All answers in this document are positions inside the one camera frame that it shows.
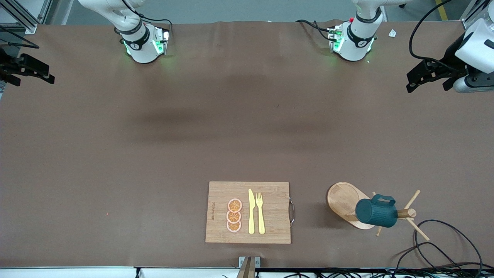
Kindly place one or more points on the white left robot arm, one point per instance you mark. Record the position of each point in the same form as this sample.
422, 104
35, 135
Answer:
359, 38

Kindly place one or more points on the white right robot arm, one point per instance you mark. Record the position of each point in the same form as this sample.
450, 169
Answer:
139, 46

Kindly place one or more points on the orange slice toy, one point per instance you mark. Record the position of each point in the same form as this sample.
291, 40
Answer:
234, 227
234, 205
233, 218

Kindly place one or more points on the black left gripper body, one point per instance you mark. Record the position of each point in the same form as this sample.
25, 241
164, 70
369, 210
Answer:
450, 63

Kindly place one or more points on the yellow plastic knife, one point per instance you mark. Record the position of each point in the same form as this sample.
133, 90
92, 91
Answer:
251, 216

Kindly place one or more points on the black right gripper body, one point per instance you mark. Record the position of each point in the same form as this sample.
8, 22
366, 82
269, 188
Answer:
7, 66

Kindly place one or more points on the white desk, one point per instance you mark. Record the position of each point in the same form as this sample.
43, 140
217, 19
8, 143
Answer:
77, 273

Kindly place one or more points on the brown table mat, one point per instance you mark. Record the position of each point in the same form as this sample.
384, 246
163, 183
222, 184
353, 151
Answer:
193, 116

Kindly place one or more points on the small white paper scrap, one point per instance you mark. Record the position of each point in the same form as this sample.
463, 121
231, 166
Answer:
392, 33

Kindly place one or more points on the wooden mug tree stand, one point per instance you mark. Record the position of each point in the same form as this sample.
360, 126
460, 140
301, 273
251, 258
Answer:
343, 200

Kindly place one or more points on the yellow plastic fork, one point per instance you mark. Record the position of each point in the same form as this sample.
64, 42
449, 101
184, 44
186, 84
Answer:
261, 220

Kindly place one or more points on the aluminium camera post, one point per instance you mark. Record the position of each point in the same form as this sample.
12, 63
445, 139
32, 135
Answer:
247, 268

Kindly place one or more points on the teal mug yellow inside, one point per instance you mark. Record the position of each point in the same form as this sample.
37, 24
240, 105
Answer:
376, 212

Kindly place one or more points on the aluminium frame post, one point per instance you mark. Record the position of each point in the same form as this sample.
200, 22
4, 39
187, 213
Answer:
472, 15
23, 19

